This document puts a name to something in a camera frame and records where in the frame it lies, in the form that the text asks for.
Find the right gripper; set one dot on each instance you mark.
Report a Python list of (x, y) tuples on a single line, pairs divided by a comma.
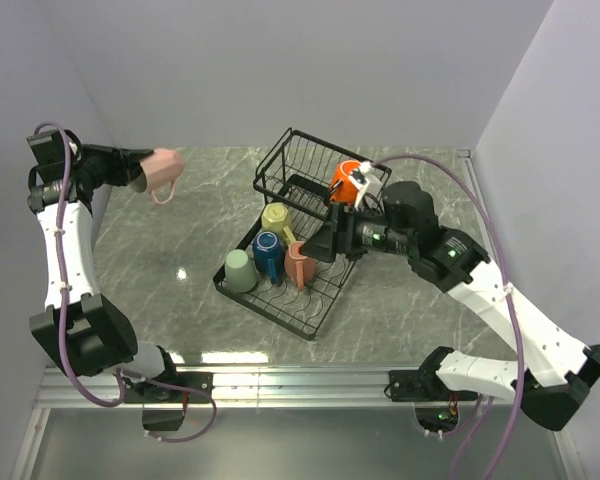
[(334, 235)]

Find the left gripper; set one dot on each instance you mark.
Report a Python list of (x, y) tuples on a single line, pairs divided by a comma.
[(124, 161)]

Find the pink floral mug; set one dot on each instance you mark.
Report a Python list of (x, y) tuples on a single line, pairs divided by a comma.
[(299, 268)]

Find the blue faceted mug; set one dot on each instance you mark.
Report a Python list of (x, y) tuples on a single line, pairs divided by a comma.
[(269, 254)]

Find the yellow mug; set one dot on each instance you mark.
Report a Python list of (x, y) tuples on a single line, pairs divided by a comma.
[(277, 219)]

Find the orange mug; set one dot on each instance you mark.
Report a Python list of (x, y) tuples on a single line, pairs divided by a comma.
[(341, 188)]

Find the black wire dish rack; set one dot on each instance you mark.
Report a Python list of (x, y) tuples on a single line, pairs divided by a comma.
[(297, 172)]

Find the mint green cup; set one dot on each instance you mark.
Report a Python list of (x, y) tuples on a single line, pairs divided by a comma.
[(240, 272)]

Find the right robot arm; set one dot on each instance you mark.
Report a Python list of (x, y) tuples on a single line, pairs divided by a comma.
[(557, 371)]

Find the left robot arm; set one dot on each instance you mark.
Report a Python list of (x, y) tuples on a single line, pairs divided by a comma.
[(81, 330)]

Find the aluminium mounting rail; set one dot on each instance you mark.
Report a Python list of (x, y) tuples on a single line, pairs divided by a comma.
[(161, 421)]

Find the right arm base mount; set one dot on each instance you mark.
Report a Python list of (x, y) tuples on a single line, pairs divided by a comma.
[(421, 384)]

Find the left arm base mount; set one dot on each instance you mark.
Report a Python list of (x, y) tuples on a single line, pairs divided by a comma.
[(198, 389)]

